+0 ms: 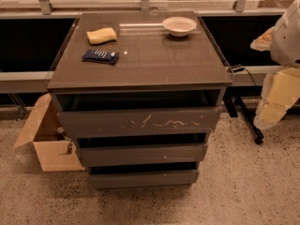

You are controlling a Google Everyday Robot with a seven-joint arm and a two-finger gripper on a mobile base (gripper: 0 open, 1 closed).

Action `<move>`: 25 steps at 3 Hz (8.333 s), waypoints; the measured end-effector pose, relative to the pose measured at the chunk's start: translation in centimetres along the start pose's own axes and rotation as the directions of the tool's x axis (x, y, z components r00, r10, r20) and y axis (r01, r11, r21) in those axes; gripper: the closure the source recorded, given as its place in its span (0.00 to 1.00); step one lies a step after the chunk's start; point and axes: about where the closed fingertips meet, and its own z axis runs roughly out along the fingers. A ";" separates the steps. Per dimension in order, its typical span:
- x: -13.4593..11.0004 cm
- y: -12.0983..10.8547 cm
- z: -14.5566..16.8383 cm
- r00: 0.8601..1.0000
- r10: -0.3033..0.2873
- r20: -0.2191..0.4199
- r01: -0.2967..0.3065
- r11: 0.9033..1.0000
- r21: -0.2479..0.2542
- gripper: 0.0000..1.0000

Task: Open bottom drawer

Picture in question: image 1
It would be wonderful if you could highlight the grey drawer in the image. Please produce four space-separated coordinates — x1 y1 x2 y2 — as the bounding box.
89 170 199 188
77 143 207 167
57 107 220 138

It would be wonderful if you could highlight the grey top drawer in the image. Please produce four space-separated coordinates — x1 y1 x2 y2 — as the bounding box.
57 107 220 138

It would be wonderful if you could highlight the grey bottom drawer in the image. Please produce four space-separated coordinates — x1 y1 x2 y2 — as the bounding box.
89 170 199 188

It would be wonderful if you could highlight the blue snack packet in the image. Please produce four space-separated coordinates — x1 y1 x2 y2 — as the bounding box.
82 50 119 65

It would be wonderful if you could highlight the open cardboard box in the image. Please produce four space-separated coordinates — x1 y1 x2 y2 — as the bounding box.
14 94 85 172

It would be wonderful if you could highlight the bottle in cardboard box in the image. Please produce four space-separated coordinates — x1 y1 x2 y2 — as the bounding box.
56 127 67 141

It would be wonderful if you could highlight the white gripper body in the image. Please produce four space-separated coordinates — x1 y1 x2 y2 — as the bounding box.
254 67 300 129

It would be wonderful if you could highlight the grey middle drawer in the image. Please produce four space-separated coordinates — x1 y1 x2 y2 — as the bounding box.
77 143 207 167

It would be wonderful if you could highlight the white bowl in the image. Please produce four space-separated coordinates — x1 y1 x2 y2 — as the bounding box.
162 17 197 38

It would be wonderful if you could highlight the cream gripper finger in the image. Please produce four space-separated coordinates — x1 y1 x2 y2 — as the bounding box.
250 27 274 52

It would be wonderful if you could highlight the black power adapter with cable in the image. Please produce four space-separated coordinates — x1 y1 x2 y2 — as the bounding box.
228 64 257 86

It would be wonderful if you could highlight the grey drawer cabinet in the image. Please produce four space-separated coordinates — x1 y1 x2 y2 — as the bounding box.
48 11 233 177

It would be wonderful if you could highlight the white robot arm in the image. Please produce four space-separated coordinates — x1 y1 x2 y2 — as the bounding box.
250 0 300 129

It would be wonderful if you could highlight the yellow sponge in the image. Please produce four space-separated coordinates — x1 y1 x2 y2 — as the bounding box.
87 27 117 45

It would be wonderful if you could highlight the black wheeled stand leg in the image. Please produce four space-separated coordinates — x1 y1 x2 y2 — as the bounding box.
223 96 263 145

